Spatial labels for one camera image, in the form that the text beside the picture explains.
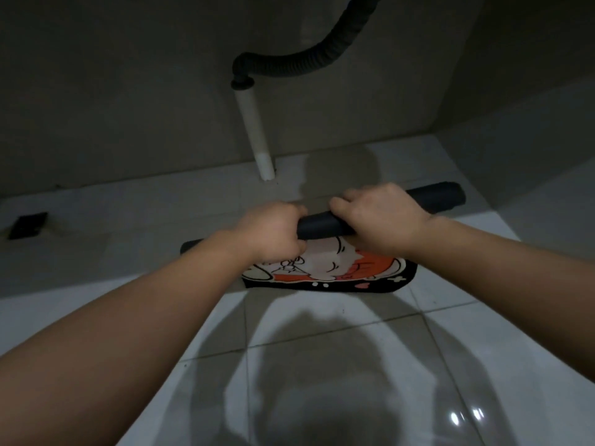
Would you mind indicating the person's left hand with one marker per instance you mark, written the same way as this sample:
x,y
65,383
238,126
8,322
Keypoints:
x,y
272,229

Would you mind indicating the person's right fingers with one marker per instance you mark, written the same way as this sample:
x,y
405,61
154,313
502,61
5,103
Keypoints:
x,y
346,211

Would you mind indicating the white drain pipe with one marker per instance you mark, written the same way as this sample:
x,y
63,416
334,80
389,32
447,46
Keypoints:
x,y
255,129

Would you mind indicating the black cartoon print mat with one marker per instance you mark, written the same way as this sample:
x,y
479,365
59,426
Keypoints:
x,y
334,264

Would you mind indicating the person's right forearm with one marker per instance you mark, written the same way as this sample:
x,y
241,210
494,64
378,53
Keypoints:
x,y
511,283

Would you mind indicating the black floor drain cover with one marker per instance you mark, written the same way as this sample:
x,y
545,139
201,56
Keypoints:
x,y
28,225

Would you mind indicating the person's left fingers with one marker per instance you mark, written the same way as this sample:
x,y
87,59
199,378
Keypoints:
x,y
297,227

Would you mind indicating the person's right hand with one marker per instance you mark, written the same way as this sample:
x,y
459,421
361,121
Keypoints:
x,y
386,218

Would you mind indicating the person's left forearm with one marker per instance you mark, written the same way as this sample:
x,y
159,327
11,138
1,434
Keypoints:
x,y
116,334

